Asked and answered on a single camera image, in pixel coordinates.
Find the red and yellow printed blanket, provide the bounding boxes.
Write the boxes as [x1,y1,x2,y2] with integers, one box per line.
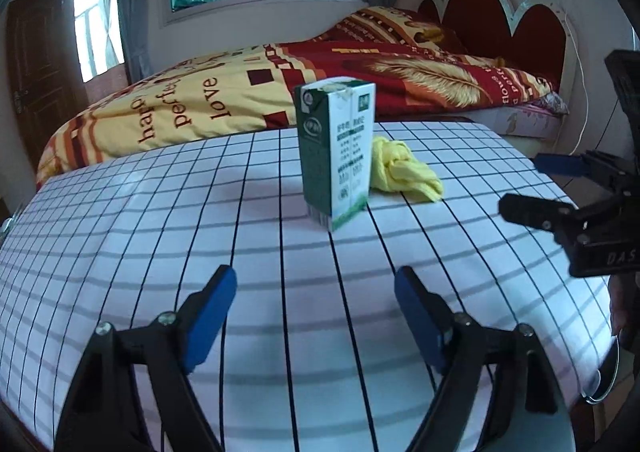
[37,39,558,190]

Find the metal ring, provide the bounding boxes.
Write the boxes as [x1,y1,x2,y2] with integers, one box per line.
[582,337,622,404]

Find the person's right hand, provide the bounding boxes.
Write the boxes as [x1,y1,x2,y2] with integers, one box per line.
[609,274,633,350]

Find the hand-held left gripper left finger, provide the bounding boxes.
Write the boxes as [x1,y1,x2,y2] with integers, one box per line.
[52,264,238,452]

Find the grey curtain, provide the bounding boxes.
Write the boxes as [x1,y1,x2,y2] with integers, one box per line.
[115,0,157,82]

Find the white cable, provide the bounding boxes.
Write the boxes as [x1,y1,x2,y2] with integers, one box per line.
[567,12,590,155]

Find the floral mattress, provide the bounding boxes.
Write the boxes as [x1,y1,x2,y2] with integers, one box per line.
[470,92,571,139]

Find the red heart-shaped headboard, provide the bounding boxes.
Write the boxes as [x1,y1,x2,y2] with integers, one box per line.
[417,0,581,92]

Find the yellow cloth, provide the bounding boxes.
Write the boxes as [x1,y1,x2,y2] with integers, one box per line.
[370,136,445,204]

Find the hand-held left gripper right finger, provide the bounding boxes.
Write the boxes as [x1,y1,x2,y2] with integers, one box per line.
[394,266,558,452]

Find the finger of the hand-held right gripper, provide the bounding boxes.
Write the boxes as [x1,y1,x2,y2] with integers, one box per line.
[532,151,632,181]
[498,193,577,239]

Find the small window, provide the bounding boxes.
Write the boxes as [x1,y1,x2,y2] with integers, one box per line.
[72,0,126,82]

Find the brown wooden door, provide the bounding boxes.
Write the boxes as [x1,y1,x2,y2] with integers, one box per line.
[5,0,86,173]

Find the checked tablecloth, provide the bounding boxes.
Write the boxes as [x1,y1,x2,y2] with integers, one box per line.
[0,119,621,452]

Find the red and yellow pillow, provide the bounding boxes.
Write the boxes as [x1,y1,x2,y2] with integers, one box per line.
[320,6,453,52]

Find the green milk carton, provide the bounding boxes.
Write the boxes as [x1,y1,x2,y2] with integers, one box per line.
[294,76,377,233]

